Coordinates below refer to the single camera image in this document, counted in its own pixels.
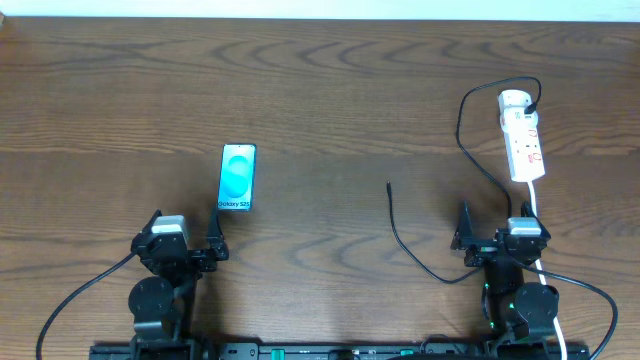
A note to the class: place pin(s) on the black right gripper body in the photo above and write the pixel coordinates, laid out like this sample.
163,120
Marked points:
483,251

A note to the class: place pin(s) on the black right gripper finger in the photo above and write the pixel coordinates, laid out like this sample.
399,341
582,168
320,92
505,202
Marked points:
527,210
463,235

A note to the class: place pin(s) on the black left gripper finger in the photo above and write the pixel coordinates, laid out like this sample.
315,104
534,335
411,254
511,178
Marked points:
214,234
148,226

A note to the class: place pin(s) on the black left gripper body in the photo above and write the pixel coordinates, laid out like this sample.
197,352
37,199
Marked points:
191,255

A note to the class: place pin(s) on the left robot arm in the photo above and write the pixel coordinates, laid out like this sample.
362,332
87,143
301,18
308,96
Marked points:
163,304

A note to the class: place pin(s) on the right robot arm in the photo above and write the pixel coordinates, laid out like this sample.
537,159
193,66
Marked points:
521,313

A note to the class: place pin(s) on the white power strip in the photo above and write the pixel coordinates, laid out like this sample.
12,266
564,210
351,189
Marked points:
519,126

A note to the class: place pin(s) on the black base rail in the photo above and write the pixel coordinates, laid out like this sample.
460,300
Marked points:
252,351

